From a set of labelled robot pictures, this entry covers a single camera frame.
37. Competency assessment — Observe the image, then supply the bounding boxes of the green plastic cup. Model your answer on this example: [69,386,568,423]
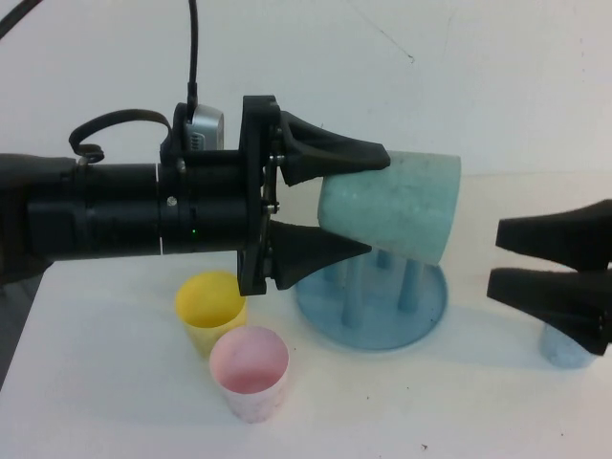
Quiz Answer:
[316,149,463,266]

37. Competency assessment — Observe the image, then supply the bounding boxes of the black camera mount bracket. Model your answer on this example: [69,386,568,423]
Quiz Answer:
[160,101,193,164]

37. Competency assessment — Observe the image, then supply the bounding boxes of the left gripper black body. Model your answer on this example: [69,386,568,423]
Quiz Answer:
[160,95,284,295]

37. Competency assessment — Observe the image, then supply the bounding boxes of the blue plastic cup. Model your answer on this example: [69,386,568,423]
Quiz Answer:
[539,322,595,370]

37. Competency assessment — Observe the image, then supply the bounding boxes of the pink plastic cup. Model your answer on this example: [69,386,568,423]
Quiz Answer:
[208,326,291,425]

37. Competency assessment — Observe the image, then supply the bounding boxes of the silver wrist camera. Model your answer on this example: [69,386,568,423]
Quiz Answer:
[184,103,227,151]

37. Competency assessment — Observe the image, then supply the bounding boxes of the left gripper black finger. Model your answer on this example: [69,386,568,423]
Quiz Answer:
[279,110,391,188]
[270,219,373,292]

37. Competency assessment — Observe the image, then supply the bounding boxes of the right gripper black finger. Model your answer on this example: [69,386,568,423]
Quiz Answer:
[495,199,612,265]
[486,267,612,358]

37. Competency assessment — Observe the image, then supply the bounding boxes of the black strap loop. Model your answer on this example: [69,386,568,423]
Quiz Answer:
[68,108,174,164]

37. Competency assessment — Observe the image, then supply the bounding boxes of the yellow plastic cup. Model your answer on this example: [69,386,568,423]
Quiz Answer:
[175,271,250,359]

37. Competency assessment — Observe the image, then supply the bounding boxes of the blue cup stand white caps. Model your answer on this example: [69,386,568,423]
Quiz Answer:
[294,246,449,353]

